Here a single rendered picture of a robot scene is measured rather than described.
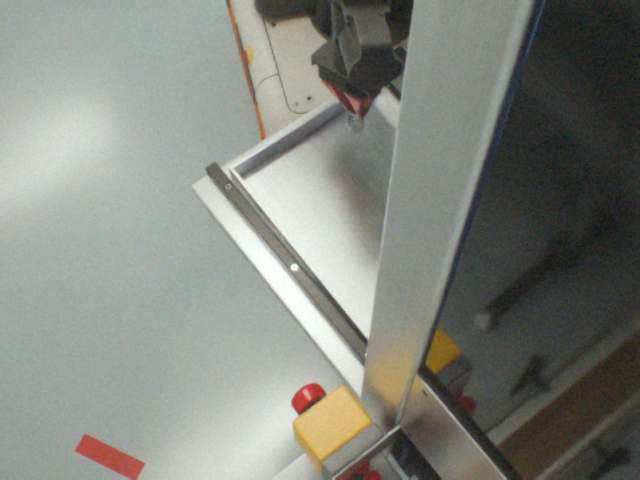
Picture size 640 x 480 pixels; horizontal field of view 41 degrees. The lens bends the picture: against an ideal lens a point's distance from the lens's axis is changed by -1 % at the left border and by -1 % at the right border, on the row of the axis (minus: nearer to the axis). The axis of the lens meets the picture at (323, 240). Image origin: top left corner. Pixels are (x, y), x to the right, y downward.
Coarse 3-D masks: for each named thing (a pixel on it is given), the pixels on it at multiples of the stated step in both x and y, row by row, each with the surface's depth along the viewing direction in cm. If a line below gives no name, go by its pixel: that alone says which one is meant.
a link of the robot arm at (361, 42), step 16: (336, 0) 97; (352, 0) 96; (368, 0) 96; (384, 0) 96; (352, 16) 95; (368, 16) 95; (384, 16) 95; (352, 32) 96; (368, 32) 94; (384, 32) 94; (352, 48) 95; (368, 48) 93; (384, 48) 93; (352, 64) 95; (368, 64) 95; (384, 64) 95; (352, 80) 97; (368, 80) 97; (384, 80) 98
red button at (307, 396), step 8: (312, 384) 95; (296, 392) 96; (304, 392) 95; (312, 392) 95; (320, 392) 95; (296, 400) 95; (304, 400) 94; (312, 400) 94; (296, 408) 95; (304, 408) 95
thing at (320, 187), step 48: (384, 96) 126; (288, 144) 124; (336, 144) 125; (384, 144) 125; (240, 192) 121; (288, 192) 121; (336, 192) 121; (384, 192) 121; (288, 240) 114; (336, 240) 118; (336, 288) 115
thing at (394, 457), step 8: (400, 448) 105; (392, 456) 105; (400, 456) 105; (392, 464) 107; (408, 464) 105; (416, 464) 105; (424, 464) 105; (400, 472) 106; (408, 472) 104; (416, 472) 104; (424, 472) 104; (432, 472) 104
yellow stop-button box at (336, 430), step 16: (320, 400) 93; (336, 400) 93; (352, 400) 93; (304, 416) 92; (320, 416) 92; (336, 416) 92; (352, 416) 92; (368, 416) 92; (304, 432) 91; (320, 432) 91; (336, 432) 91; (352, 432) 91; (368, 432) 91; (304, 448) 95; (320, 448) 90; (336, 448) 90; (352, 448) 90; (320, 464) 92; (336, 464) 90
